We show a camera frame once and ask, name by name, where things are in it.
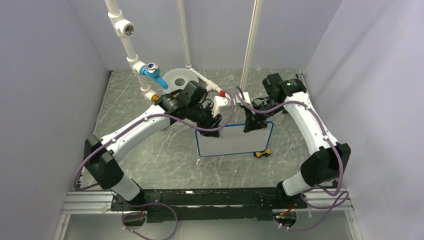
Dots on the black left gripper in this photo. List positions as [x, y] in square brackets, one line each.
[211, 122]

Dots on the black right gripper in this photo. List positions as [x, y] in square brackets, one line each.
[251, 123]

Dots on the blue framed whiteboard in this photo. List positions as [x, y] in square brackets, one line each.
[233, 140]

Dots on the yellow black eraser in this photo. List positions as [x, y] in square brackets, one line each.
[265, 153]

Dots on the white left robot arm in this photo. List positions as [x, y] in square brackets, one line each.
[102, 155]

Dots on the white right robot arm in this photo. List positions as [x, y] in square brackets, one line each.
[328, 157]

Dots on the clear round plate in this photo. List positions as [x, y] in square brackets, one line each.
[178, 78]

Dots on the orange brass faucet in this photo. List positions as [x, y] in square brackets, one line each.
[155, 98]

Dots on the blue faucet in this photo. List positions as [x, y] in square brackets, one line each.
[153, 71]

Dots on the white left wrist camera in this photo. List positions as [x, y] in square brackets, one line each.
[222, 100]

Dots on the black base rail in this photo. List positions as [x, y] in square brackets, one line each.
[259, 203]

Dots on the white PVC pipe frame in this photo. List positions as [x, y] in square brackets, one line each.
[125, 29]

